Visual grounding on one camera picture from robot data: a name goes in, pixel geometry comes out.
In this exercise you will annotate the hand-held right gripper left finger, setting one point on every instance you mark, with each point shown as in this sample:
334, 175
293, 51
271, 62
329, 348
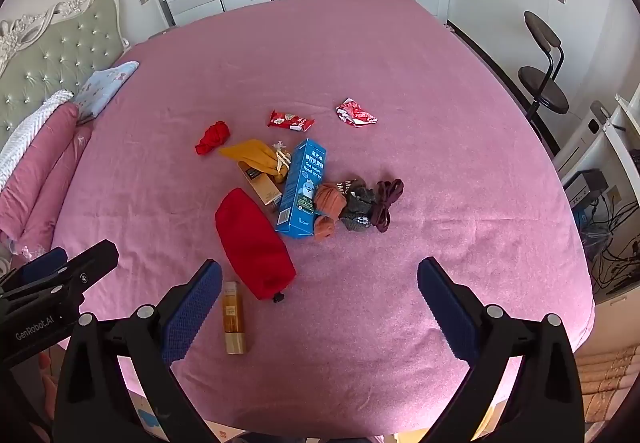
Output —
192, 313

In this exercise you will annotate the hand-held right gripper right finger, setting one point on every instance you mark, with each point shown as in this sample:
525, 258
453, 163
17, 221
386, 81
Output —
447, 308

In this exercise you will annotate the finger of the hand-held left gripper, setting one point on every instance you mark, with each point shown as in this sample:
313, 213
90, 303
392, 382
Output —
90, 265
45, 263

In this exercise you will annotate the gold cosmetics box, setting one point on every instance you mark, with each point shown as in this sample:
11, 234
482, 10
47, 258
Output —
262, 188

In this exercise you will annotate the brown lettered sock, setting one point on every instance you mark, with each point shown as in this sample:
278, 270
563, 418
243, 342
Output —
344, 184

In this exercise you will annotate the amber glass bottle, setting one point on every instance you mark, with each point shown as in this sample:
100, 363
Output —
234, 318

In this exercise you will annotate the pink pillows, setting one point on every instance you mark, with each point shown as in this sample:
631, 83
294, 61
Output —
40, 188

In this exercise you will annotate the red fabric pouch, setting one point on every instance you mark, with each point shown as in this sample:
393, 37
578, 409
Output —
250, 243

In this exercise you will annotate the cartoon printed foam mat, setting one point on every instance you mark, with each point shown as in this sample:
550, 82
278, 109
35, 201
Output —
147, 415

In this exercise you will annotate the maroon sock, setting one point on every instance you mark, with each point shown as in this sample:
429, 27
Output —
385, 210

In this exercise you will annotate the white fluffy blanket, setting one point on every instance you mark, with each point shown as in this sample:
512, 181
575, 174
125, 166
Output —
30, 133

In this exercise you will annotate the grey sock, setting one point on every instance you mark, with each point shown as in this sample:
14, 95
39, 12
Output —
357, 208

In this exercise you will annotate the orange sock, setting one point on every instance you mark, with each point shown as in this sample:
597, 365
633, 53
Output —
330, 203

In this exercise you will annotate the small blue box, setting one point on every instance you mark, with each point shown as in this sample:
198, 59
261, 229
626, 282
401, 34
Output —
582, 223

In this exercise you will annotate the blue carton box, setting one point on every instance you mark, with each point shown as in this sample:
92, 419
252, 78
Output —
300, 193

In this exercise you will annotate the small red cloth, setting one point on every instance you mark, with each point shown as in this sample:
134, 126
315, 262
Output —
212, 138

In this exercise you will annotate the light blue printed pillow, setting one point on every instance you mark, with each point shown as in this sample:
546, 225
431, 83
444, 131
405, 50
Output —
105, 88

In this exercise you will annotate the beige quilted cushion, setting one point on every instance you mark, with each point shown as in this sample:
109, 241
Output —
610, 383

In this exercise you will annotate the black electronics box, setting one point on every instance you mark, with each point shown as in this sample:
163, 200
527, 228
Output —
587, 185

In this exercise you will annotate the tufted green headboard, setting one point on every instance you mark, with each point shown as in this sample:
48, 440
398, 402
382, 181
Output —
60, 58

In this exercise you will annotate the red snack wrapper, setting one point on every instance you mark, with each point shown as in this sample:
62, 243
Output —
287, 120

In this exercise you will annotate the crumpled red foil wrapper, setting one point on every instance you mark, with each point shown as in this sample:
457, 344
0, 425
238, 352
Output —
355, 113

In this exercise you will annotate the black bar chair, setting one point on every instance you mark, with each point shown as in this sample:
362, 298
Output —
542, 90

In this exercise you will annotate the pink bed sheet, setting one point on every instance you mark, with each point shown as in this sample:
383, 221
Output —
400, 73

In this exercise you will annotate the white desk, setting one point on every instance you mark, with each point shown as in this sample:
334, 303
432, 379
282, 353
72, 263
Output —
622, 143

